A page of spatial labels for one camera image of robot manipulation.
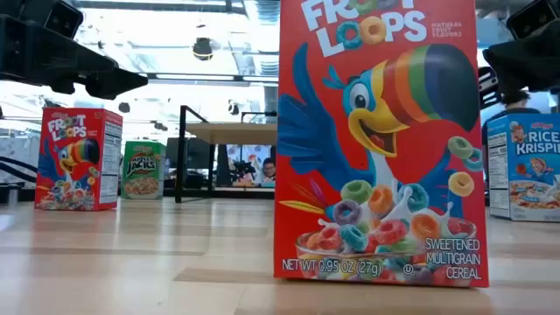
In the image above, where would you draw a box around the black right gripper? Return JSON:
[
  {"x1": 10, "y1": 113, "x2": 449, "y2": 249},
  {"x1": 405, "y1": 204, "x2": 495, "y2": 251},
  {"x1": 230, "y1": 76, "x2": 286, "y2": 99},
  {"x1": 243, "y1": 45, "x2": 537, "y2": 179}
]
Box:
[{"x1": 478, "y1": 19, "x2": 560, "y2": 111}]

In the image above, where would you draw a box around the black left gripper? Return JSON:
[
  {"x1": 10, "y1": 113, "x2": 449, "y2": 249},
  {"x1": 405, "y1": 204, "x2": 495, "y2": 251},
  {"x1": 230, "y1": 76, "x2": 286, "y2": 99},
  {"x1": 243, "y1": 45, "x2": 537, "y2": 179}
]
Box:
[{"x1": 0, "y1": 15, "x2": 149, "y2": 101}]

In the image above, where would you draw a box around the blue Rice Krispies cereal box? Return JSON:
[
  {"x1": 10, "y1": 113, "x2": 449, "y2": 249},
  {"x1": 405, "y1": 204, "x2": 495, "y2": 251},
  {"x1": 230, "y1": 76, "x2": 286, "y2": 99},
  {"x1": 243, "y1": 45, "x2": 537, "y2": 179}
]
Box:
[{"x1": 486, "y1": 112, "x2": 560, "y2": 223}]

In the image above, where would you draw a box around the green Apple Jacks cereal box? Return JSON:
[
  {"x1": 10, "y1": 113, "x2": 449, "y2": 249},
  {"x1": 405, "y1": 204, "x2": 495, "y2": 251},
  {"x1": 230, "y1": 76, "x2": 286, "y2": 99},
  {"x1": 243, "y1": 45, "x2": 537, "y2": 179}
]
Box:
[{"x1": 121, "y1": 140, "x2": 167, "y2": 201}]

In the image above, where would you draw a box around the red Froot Loops cereal box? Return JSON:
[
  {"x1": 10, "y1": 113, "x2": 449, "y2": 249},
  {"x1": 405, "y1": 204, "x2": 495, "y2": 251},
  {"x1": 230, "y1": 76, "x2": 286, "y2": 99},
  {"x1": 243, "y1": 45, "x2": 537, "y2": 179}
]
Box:
[
  {"x1": 273, "y1": 0, "x2": 490, "y2": 289},
  {"x1": 34, "y1": 107, "x2": 123, "y2": 212}
]

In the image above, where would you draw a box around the black computer monitor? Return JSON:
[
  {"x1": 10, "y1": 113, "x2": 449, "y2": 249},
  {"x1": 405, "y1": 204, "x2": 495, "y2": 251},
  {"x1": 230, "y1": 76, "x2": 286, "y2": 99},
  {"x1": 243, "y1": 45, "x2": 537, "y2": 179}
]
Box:
[{"x1": 164, "y1": 137, "x2": 212, "y2": 172}]

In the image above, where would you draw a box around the grey fabric partition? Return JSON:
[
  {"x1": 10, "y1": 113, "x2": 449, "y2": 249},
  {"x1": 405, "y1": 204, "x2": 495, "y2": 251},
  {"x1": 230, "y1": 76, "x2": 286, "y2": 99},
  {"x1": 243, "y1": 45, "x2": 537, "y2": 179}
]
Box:
[{"x1": 0, "y1": 130, "x2": 41, "y2": 187}]

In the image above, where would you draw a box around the colourful patterned panel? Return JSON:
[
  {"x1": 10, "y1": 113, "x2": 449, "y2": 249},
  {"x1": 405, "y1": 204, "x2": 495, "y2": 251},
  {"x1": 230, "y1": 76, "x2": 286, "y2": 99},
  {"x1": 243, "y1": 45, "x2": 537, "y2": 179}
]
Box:
[{"x1": 226, "y1": 143, "x2": 276, "y2": 185}]

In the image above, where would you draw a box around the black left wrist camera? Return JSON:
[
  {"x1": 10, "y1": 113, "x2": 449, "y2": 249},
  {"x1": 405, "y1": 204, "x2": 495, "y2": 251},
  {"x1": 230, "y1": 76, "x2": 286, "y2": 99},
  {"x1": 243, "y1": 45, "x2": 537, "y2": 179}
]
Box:
[{"x1": 42, "y1": 0, "x2": 85, "y2": 39}]

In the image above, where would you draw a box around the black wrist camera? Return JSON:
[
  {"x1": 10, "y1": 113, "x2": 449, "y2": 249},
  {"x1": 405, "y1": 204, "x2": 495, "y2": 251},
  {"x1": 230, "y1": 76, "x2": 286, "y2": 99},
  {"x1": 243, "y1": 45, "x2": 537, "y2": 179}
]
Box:
[
  {"x1": 42, "y1": 0, "x2": 85, "y2": 39},
  {"x1": 506, "y1": 0, "x2": 560, "y2": 41}
]

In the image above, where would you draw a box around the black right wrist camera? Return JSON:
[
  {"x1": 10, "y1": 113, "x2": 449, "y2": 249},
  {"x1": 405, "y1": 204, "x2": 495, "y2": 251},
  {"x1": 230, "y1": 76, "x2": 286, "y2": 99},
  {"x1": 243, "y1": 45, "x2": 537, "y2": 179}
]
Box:
[{"x1": 506, "y1": 0, "x2": 560, "y2": 41}]

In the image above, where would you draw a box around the wooden shelf with black frame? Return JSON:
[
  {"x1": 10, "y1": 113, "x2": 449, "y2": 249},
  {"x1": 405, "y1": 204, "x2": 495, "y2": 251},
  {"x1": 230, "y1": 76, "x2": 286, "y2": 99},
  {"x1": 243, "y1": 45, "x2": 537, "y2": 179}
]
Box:
[{"x1": 174, "y1": 104, "x2": 277, "y2": 205}]

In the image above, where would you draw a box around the black looped cable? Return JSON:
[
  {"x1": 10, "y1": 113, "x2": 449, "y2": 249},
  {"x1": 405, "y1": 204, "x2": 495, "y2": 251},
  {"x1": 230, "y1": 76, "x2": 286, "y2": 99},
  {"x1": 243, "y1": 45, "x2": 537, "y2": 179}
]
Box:
[{"x1": 0, "y1": 155, "x2": 39, "y2": 184}]

